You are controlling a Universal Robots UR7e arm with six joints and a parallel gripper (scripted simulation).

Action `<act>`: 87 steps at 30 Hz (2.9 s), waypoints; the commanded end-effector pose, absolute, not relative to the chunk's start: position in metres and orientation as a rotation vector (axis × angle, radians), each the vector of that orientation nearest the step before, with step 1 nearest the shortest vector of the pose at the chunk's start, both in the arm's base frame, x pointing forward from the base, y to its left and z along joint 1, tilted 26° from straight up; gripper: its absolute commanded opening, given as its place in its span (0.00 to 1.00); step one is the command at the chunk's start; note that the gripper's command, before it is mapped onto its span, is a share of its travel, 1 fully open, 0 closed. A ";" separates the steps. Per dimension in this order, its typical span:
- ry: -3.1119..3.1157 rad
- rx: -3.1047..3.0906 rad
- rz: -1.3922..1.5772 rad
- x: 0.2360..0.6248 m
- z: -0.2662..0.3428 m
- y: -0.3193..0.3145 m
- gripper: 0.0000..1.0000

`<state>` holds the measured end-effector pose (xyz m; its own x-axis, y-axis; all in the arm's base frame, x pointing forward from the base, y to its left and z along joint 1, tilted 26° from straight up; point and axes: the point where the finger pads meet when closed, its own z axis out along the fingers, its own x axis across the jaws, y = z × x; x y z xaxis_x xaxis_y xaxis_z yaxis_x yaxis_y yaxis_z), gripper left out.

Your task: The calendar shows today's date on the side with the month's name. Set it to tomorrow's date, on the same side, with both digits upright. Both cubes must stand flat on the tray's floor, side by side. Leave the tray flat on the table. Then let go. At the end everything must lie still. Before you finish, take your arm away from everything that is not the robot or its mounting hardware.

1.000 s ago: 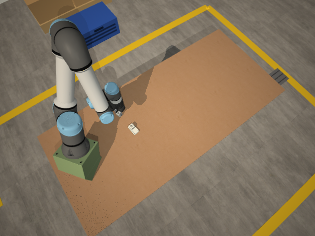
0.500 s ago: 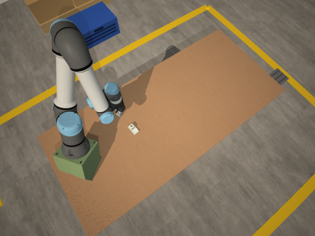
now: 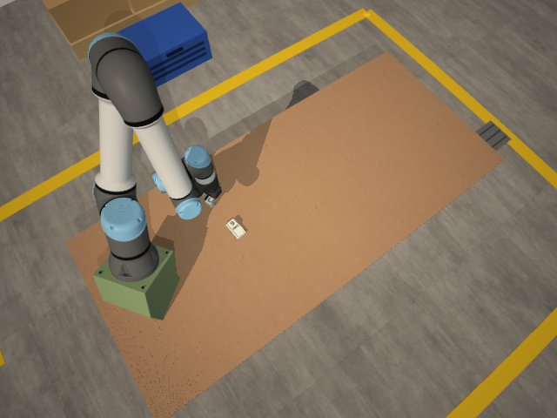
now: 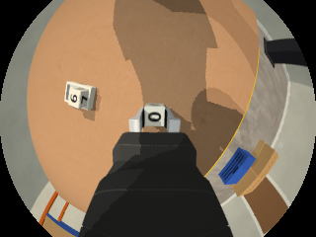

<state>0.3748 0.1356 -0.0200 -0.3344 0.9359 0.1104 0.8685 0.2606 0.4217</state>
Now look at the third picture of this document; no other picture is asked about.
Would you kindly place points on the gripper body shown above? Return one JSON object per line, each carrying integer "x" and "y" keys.
{"x": 208, "y": 186}

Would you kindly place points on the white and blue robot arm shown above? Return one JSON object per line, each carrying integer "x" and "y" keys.
{"x": 125, "y": 77}

